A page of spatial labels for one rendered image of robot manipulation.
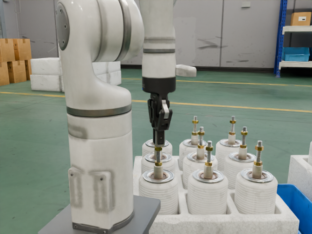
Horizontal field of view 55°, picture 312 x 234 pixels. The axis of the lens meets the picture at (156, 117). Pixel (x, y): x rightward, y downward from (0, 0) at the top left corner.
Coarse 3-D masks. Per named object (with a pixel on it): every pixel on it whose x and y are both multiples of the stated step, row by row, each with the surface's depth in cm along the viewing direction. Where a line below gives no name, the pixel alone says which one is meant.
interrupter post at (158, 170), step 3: (162, 165) 71; (156, 168) 70; (159, 168) 70; (162, 168) 71; (156, 171) 70; (159, 171) 70; (162, 171) 71; (156, 174) 70; (159, 174) 70; (162, 174) 71; (156, 177) 70; (159, 177) 70
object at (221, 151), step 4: (216, 144) 95; (220, 144) 94; (216, 148) 95; (220, 148) 92; (224, 148) 91; (228, 148) 91; (232, 148) 91; (236, 148) 91; (216, 152) 95; (220, 152) 93; (224, 152) 91; (228, 152) 91; (216, 156) 95; (220, 156) 93; (224, 156) 92; (220, 160) 93; (224, 160) 92; (220, 164) 93; (220, 168) 94
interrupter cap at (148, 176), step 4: (144, 172) 73; (148, 172) 73; (152, 172) 73; (164, 172) 73; (168, 172) 73; (144, 176) 71; (148, 176) 71; (152, 176) 72; (164, 176) 72; (168, 176) 71; (172, 176) 71; (148, 180) 69; (152, 180) 69; (156, 180) 69; (160, 180) 69; (164, 180) 69; (168, 180) 69
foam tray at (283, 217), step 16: (176, 160) 99; (176, 176) 88; (288, 208) 71; (160, 224) 66; (176, 224) 66; (192, 224) 66; (208, 224) 66; (224, 224) 66; (240, 224) 66; (256, 224) 66; (272, 224) 66; (288, 224) 66
